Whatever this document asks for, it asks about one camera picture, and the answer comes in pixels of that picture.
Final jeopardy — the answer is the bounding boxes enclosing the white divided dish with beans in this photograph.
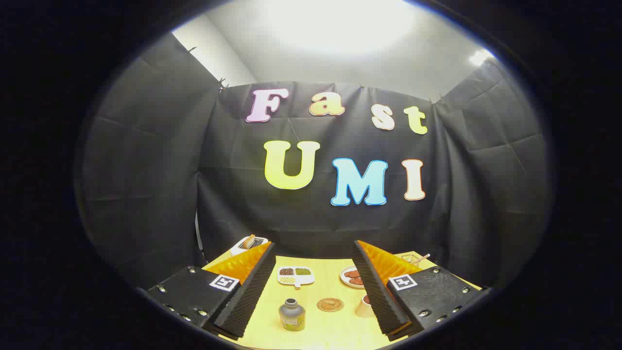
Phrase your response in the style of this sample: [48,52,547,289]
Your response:
[277,266,315,288]

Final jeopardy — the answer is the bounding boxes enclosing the round cork coaster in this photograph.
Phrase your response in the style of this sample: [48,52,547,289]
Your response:
[317,297,345,313]

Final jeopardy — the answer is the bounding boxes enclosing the silver bottle with green label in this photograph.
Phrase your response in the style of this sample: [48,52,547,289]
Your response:
[278,298,306,332]

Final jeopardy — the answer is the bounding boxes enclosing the wooden table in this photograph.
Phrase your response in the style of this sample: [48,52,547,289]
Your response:
[202,250,482,350]

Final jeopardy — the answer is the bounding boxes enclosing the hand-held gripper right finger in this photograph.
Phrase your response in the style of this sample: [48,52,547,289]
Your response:
[352,240,491,341]

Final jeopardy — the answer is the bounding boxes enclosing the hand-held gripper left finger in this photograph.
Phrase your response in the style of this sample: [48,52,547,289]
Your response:
[146,242,276,340]

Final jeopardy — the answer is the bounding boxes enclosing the white cup with wooden handle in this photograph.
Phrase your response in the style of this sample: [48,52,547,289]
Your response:
[355,294,376,318]

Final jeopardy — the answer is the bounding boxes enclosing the white toaster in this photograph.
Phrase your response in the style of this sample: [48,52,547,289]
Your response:
[230,235,269,257]

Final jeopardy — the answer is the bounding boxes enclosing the white oval plate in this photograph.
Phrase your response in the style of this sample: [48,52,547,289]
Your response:
[340,265,366,289]

